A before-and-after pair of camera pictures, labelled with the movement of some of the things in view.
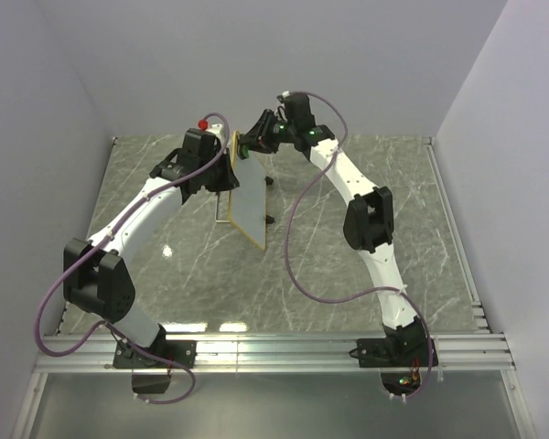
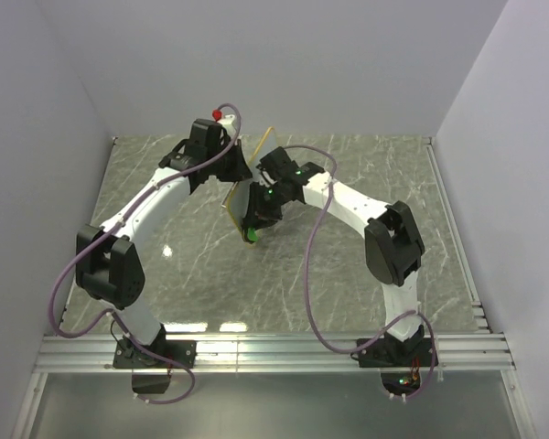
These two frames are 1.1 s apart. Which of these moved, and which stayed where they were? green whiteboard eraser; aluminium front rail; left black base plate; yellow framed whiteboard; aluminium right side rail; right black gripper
Moved: green whiteboard eraser; yellow framed whiteboard; right black gripper
Stayed: aluminium right side rail; aluminium front rail; left black base plate
